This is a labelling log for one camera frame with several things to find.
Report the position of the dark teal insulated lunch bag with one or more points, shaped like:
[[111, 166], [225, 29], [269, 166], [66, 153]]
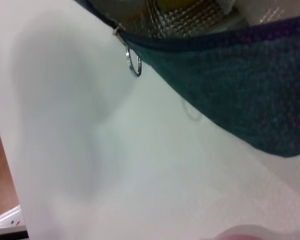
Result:
[[227, 87]]

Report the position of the pink toy peach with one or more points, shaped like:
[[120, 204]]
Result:
[[245, 235]]

